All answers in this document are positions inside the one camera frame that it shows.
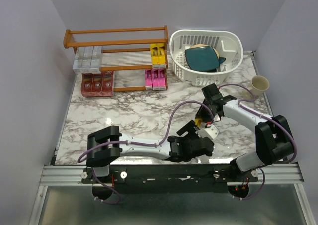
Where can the silver toothpaste box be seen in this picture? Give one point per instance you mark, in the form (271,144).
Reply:
(87,56)
(79,56)
(96,59)

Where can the red 3D toothpaste box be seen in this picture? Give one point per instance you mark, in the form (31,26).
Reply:
(96,85)
(107,84)
(86,85)

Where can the large pink toothpaste box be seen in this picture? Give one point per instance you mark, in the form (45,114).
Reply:
(148,79)

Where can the white plastic basket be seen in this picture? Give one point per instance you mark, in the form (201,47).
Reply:
(226,43)

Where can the beige round plate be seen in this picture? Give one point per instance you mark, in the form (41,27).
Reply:
(204,45)

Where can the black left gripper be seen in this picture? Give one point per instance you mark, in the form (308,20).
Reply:
(191,129)

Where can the orange wooden three-tier shelf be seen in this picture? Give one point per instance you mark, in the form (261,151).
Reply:
(124,51)

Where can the beige ceramic mug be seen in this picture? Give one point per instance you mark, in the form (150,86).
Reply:
(258,85)

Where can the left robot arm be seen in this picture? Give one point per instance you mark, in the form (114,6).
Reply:
(106,145)

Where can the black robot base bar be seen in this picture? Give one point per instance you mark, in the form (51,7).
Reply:
(178,178)

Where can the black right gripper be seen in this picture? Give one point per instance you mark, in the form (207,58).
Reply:
(200,112)

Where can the teal square plate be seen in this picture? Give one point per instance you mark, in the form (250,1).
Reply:
(202,59)

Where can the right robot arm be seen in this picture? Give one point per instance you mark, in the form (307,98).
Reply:
(273,139)

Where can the yellow toothpaste box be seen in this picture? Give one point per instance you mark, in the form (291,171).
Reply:
(154,55)
(161,55)
(198,120)

